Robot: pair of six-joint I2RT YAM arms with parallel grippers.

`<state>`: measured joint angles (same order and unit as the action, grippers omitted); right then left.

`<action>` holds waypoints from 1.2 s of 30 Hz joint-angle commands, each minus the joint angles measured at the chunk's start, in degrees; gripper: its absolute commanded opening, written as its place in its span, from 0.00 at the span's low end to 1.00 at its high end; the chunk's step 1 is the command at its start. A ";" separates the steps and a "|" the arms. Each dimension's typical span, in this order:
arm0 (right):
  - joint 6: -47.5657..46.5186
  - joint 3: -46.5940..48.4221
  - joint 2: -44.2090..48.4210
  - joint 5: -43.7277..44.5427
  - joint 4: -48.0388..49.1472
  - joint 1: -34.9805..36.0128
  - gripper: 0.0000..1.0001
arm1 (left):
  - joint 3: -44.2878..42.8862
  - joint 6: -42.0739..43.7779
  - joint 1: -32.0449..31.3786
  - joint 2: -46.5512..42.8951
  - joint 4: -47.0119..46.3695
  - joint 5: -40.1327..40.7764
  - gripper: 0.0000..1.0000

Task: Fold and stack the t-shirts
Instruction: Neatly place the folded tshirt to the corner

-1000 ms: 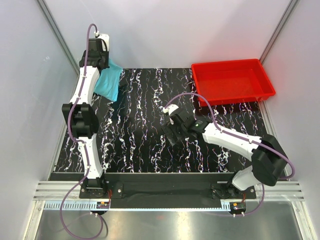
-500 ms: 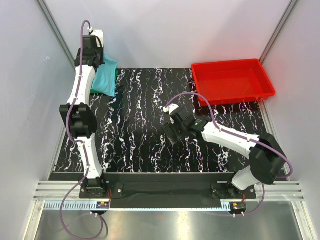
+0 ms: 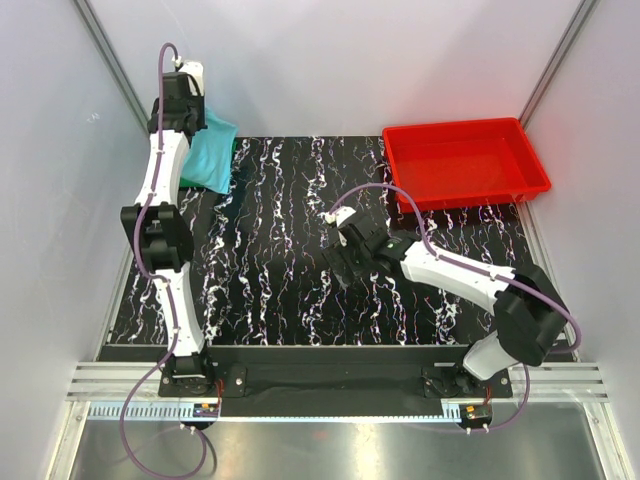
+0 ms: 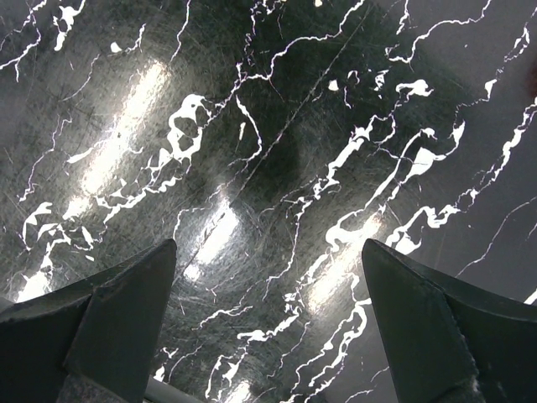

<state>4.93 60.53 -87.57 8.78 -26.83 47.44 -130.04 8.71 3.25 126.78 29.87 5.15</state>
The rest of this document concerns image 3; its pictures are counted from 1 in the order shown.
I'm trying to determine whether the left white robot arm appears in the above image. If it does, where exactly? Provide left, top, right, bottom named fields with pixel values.
left=120, top=94, right=216, bottom=397

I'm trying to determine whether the aluminium corner post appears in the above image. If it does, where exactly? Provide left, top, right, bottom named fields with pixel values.
left=519, top=0, right=600, bottom=130
left=71, top=0, right=149, bottom=143

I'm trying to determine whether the left aluminium corner post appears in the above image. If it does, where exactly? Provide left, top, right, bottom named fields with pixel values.
left=71, top=0, right=149, bottom=143

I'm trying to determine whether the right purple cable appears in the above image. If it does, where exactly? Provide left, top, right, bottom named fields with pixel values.
left=327, top=182, right=584, bottom=434

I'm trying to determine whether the right aluminium corner post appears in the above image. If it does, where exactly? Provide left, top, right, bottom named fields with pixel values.
left=519, top=0, right=600, bottom=130

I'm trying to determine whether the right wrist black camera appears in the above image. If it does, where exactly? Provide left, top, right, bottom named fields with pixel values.
left=324, top=207, right=389, bottom=253

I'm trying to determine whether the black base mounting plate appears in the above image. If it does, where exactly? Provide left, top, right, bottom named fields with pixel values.
left=159, top=346, right=512, bottom=408

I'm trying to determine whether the folded green t shirt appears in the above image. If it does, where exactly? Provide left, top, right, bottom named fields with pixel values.
left=179, top=136, right=237, bottom=195

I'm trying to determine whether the red plastic tray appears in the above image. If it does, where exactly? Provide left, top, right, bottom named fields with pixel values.
left=382, top=117, right=552, bottom=211

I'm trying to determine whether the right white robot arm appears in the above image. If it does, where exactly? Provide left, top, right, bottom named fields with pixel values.
left=323, top=236, right=570, bottom=398

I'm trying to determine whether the aluminium front rail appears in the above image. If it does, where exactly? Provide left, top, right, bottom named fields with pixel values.
left=66, top=362, right=609, bottom=423

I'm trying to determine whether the light blue t shirt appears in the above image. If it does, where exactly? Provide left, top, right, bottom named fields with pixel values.
left=180, top=107, right=238, bottom=195

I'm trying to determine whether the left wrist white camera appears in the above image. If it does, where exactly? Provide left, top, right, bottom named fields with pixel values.
left=162, top=60, right=205, bottom=99

